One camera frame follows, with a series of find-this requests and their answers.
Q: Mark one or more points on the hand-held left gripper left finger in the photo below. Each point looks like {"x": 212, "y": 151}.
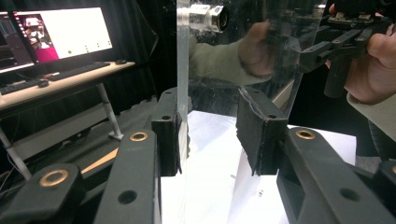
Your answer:
{"x": 137, "y": 174}

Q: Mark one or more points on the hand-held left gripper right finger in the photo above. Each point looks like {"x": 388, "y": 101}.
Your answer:
{"x": 264, "y": 137}

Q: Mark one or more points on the clear acrylic sheet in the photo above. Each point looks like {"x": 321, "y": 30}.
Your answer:
{"x": 183, "y": 62}

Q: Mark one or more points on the long metal standoff screw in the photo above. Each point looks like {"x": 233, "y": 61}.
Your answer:
{"x": 202, "y": 18}

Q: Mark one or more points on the wooden table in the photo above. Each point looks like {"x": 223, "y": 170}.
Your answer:
{"x": 99, "y": 161}

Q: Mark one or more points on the white board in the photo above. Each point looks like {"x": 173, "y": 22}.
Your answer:
{"x": 211, "y": 149}

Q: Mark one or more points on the black computer mouse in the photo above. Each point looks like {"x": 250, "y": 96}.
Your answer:
{"x": 120, "y": 62}
{"x": 43, "y": 83}

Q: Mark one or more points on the desk with white metal legs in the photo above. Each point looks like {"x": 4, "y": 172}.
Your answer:
{"x": 62, "y": 84}

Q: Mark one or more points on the black keyboard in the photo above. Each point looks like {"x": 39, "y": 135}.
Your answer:
{"x": 17, "y": 87}
{"x": 77, "y": 71}

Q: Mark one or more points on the dark curtain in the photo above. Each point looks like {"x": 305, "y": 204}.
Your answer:
{"x": 140, "y": 46}

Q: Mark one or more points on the large computer monitor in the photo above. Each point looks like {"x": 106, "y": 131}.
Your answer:
{"x": 74, "y": 31}

